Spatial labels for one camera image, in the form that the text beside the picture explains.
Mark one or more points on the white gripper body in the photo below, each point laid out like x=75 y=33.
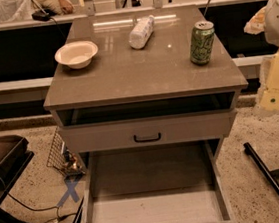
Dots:
x=278 y=22

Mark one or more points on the green soda can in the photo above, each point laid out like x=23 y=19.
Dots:
x=202 y=38

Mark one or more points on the grey drawer cabinet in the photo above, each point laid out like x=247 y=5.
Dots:
x=124 y=84

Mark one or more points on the open grey bottom drawer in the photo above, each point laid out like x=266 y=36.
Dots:
x=176 y=183

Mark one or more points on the clear plastic water bottle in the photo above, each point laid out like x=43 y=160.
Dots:
x=141 y=32

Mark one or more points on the white paper bowl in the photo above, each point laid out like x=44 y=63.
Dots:
x=76 y=55

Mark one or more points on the blue tape cross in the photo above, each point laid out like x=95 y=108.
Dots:
x=71 y=184

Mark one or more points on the person in beige trousers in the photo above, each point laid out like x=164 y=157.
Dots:
x=57 y=6

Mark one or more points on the black power adapter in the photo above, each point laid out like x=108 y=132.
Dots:
x=40 y=16

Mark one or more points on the white plastic bag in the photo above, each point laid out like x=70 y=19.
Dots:
x=15 y=10

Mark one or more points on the dark brown tray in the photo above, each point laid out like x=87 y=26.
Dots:
x=12 y=147

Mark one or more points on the closed drawer with black handle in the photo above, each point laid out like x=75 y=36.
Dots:
x=129 y=134

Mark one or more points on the wire mesh basket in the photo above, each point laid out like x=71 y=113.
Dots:
x=62 y=160

